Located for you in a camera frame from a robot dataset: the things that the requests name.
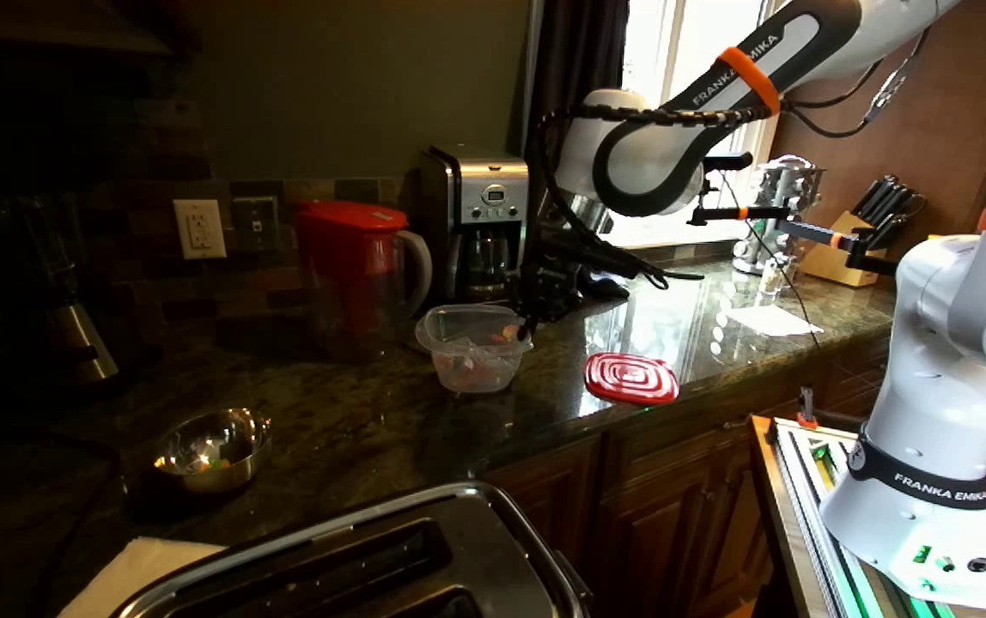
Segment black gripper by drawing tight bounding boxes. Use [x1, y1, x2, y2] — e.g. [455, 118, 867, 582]
[510, 185, 632, 335]

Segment clear plastic lunchbox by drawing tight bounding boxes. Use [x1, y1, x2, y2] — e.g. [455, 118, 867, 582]
[411, 299, 536, 398]

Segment black dome-shaped object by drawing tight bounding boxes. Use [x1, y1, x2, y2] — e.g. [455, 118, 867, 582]
[575, 272, 636, 304]

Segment silver coffee maker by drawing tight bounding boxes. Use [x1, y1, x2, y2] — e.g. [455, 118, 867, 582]
[401, 141, 534, 320]

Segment red white spiral coaster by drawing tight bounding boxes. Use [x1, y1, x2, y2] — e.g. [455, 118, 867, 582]
[581, 349, 683, 413]

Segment red water pitcher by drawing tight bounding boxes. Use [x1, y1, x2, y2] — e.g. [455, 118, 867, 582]
[292, 197, 435, 365]

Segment wooden lower cabinets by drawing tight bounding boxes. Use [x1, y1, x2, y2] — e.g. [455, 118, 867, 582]
[474, 335, 897, 618]

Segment chrome faucet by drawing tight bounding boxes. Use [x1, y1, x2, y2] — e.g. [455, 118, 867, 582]
[729, 152, 828, 280]

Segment wooden knife block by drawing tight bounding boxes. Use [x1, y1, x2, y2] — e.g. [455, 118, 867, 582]
[794, 205, 897, 290]

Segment chrome toaster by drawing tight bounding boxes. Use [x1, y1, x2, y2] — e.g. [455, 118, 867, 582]
[110, 477, 594, 618]

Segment white robot cart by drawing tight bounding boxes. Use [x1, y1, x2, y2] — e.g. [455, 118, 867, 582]
[745, 408, 966, 618]

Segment small metal bowl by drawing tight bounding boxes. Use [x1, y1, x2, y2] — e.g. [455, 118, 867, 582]
[148, 400, 277, 498]

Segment dark countertop appliance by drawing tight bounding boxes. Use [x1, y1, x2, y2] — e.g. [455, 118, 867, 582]
[4, 185, 133, 398]

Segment white paper napkin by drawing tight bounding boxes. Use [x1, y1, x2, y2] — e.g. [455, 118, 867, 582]
[56, 532, 231, 618]

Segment black camera on stand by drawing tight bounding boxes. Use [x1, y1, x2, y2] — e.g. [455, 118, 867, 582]
[692, 148, 862, 250]

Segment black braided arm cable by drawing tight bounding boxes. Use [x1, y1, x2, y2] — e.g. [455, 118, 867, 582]
[527, 99, 774, 288]

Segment dark wall switch plate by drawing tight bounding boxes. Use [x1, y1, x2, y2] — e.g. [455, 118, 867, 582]
[226, 193, 290, 260]

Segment orange arm strap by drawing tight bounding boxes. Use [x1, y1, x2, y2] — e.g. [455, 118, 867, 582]
[716, 45, 786, 116]

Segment black handled knife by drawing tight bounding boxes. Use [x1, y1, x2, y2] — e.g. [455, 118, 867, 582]
[874, 185, 921, 241]
[851, 172, 897, 226]

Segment white wall outlet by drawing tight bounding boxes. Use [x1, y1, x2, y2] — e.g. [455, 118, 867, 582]
[173, 196, 231, 263]

